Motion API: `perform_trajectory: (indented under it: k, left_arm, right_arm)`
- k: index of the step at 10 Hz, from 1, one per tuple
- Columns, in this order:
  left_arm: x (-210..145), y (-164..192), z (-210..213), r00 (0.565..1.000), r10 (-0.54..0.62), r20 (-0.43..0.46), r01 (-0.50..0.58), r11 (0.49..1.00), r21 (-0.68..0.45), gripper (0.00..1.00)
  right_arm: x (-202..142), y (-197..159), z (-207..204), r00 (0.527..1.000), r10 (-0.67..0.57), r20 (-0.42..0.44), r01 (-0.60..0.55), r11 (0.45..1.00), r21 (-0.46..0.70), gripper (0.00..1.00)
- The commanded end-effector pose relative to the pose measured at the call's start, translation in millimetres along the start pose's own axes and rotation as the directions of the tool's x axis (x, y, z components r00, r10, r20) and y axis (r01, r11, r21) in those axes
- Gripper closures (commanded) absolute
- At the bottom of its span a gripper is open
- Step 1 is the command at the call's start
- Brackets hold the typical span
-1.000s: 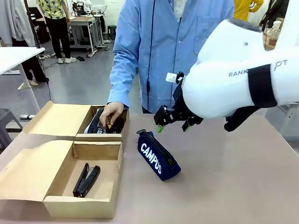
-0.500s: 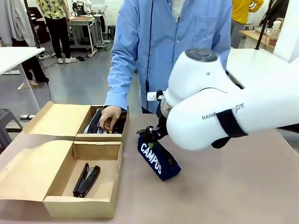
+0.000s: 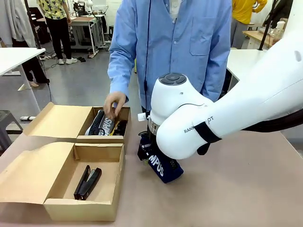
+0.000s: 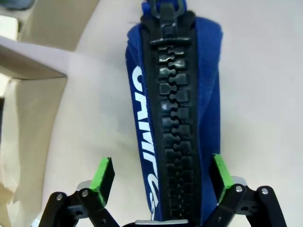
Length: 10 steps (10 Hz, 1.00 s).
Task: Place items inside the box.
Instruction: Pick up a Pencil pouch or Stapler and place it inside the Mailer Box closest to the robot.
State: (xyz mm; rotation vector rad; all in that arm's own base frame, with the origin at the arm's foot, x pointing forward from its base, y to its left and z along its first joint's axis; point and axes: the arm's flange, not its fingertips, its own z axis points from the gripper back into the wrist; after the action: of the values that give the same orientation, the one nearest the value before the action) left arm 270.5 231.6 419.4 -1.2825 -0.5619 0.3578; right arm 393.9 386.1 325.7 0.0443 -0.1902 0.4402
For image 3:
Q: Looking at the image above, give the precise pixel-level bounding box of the person's left forearm blue sleeve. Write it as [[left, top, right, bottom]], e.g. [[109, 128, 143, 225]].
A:
[[201, 63, 232, 103]]

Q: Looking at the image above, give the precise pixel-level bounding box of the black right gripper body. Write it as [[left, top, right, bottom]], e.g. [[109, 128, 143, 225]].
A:
[[141, 129, 159, 153]]

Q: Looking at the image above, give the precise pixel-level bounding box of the black lamp pole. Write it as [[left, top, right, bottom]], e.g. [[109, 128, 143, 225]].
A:
[[258, 20, 272, 51]]

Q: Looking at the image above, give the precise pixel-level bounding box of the dark stool beside table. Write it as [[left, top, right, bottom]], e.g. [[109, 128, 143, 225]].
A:
[[0, 109, 24, 152]]

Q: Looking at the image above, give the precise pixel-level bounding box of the black stapler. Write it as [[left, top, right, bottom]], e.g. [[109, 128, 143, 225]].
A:
[[115, 119, 128, 136], [73, 165, 103, 201]]

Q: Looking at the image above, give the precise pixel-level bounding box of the navy CAMPUS pencil case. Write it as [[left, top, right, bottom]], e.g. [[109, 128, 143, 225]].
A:
[[139, 136, 185, 184]]

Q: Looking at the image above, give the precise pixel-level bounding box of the grey workbench table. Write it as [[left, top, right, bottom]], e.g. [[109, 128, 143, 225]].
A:
[[36, 14, 106, 54]]

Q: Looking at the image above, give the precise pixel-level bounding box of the wooden side table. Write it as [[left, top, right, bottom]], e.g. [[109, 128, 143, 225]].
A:
[[242, 30, 280, 52]]

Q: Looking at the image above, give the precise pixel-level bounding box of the clear plastic bottle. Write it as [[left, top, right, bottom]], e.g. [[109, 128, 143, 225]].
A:
[[272, 20, 286, 47]]

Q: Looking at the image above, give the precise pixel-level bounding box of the person's right forearm blue sleeve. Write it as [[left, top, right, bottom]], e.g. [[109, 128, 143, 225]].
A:
[[107, 51, 137, 103]]

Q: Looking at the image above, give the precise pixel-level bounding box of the grey CAMPUS pencil case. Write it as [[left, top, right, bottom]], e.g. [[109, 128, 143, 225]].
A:
[[84, 109, 119, 136]]

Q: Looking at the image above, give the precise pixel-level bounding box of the grey hanging garment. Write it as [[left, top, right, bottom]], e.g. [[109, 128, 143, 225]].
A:
[[0, 0, 36, 48]]

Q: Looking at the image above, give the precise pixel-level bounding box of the large white table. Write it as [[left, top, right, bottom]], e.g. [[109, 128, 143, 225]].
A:
[[226, 48, 270, 83]]

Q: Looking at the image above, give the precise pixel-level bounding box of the person in blue shirt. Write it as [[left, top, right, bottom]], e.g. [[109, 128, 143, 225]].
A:
[[107, 0, 233, 114]]

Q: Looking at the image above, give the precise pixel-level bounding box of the person in plain yellow shirt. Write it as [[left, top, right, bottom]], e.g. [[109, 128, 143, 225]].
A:
[[231, 0, 268, 49]]

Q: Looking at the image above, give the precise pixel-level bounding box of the person in yellow floral shirt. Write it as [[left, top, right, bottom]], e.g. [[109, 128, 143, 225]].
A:
[[36, 0, 78, 65]]

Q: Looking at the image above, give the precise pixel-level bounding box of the black stand pole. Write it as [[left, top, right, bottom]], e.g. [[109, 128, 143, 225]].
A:
[[23, 0, 52, 105]]

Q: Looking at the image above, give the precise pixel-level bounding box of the person's right hand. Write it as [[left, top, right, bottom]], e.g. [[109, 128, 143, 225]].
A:
[[103, 91, 127, 119]]

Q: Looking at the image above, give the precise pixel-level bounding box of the white table with black pole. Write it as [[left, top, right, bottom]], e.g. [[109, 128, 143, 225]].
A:
[[0, 47, 46, 114]]

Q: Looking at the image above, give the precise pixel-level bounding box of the large brown cardboard box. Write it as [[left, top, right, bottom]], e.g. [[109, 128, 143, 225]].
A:
[[0, 141, 126, 222]]

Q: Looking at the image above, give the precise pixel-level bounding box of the small brown cardboard box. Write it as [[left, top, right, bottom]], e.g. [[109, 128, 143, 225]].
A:
[[22, 102, 132, 152]]

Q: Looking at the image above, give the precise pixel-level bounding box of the person in black trousers barefoot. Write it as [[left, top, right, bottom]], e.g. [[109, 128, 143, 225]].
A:
[[23, 55, 51, 87]]

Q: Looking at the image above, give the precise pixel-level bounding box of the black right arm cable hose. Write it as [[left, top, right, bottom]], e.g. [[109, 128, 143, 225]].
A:
[[240, 110, 303, 133]]

